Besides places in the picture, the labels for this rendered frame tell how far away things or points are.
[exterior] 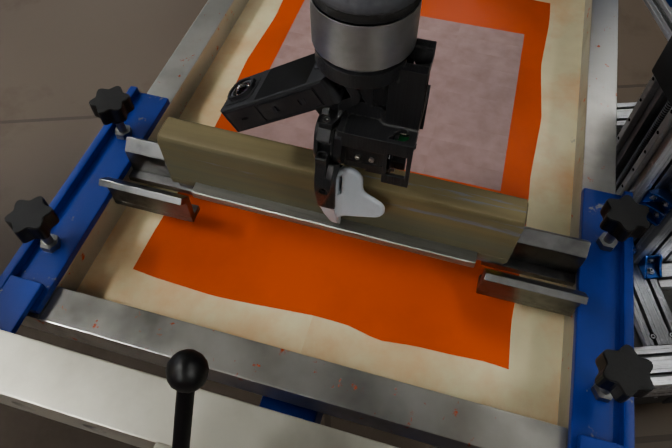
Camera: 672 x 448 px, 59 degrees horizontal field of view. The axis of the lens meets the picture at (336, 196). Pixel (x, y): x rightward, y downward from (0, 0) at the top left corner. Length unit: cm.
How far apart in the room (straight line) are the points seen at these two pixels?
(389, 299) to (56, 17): 229
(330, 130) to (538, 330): 32
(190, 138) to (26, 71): 198
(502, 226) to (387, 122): 15
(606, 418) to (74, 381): 46
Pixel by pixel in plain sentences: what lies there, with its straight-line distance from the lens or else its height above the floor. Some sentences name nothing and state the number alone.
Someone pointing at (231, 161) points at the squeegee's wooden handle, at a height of 109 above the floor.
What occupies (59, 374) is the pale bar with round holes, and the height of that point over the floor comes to 104.
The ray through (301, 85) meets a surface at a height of 122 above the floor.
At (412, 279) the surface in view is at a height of 95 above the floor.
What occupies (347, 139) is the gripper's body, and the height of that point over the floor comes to 118.
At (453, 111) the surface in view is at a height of 95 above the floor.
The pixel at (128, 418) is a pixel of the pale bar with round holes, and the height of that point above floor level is 104.
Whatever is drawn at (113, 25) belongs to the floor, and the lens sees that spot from 262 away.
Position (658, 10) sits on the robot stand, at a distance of 115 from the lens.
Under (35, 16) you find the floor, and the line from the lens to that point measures 279.
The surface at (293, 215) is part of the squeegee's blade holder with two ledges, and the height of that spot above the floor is 104.
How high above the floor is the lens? 153
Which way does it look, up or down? 54 degrees down
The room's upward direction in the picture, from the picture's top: straight up
